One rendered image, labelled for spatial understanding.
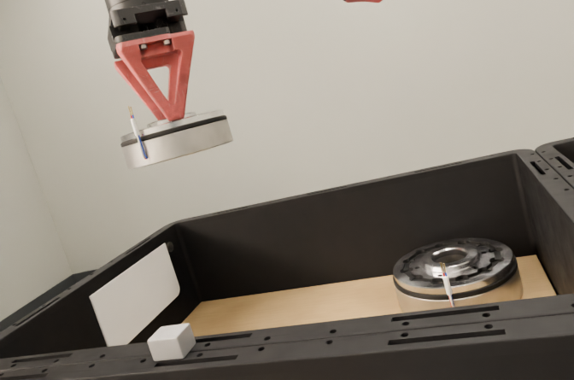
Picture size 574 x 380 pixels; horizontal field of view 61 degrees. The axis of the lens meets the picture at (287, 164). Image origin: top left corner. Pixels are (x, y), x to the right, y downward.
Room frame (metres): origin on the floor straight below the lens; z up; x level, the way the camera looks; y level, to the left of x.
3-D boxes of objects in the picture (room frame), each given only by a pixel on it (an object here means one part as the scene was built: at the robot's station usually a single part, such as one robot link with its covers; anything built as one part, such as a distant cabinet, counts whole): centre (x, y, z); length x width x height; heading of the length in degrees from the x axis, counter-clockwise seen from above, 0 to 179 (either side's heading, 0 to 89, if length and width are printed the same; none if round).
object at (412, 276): (0.40, -0.11, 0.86); 0.10 x 0.10 x 0.01
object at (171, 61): (0.49, 0.10, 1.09); 0.07 x 0.07 x 0.09; 20
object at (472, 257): (0.40, -0.11, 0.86); 0.05 x 0.05 x 0.01
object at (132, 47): (0.47, 0.09, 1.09); 0.07 x 0.07 x 0.09; 20
